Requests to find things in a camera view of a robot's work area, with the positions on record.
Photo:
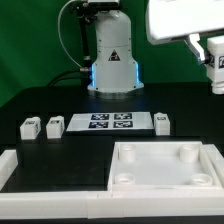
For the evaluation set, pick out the marker sheet with tags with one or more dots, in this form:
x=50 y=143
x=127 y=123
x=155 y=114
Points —
x=110 y=121

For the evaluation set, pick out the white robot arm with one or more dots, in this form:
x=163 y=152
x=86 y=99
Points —
x=115 y=73

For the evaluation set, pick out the white U-shaped obstacle fence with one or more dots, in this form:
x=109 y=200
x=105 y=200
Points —
x=107 y=204

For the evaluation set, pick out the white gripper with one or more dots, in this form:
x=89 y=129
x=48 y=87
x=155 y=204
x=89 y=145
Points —
x=174 y=19

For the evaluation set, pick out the white square tabletop part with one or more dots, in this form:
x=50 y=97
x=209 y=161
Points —
x=144 y=166

